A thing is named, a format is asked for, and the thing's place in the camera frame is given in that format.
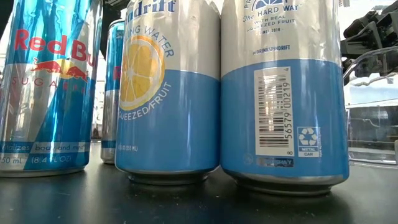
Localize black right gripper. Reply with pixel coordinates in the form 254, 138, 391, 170
340, 0, 398, 85

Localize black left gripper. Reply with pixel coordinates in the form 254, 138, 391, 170
99, 0, 129, 60

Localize blue silver Spindrift can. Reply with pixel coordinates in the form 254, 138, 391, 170
220, 0, 350, 197
114, 0, 222, 185

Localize blue silver Red Bull can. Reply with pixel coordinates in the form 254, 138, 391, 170
100, 18, 126, 165
0, 0, 104, 179

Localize black room divider panel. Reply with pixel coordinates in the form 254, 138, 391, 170
347, 105, 398, 141

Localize clear plastic bin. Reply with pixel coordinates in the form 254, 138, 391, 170
343, 45, 398, 166

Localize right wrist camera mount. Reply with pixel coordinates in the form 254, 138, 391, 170
343, 11, 386, 40

